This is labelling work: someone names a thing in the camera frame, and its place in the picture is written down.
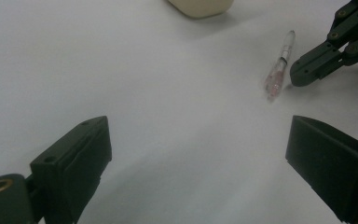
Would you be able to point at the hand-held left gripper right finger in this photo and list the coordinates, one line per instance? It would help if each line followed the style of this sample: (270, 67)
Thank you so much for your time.
(335, 168)

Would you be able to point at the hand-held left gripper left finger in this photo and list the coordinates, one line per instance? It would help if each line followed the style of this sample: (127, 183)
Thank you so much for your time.
(74, 168)

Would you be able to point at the clear pen with pink print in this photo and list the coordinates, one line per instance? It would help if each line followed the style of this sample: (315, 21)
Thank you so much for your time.
(278, 67)

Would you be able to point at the beige square cup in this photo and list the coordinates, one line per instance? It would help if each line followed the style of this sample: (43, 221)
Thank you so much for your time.
(200, 7)

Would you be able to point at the white table board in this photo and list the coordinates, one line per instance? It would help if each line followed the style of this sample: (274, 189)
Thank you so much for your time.
(167, 93)

